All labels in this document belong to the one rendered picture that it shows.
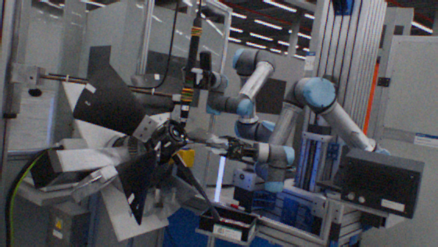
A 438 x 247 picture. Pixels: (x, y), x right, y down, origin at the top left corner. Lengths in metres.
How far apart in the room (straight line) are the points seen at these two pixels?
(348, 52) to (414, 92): 0.99
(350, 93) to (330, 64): 0.20
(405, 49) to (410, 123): 0.53
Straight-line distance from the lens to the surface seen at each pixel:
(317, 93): 1.51
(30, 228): 2.05
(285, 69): 5.95
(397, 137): 2.96
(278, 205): 2.03
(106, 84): 1.31
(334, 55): 2.12
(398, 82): 2.98
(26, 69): 1.59
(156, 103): 1.50
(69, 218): 1.58
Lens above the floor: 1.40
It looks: 5 degrees down
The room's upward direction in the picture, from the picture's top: 9 degrees clockwise
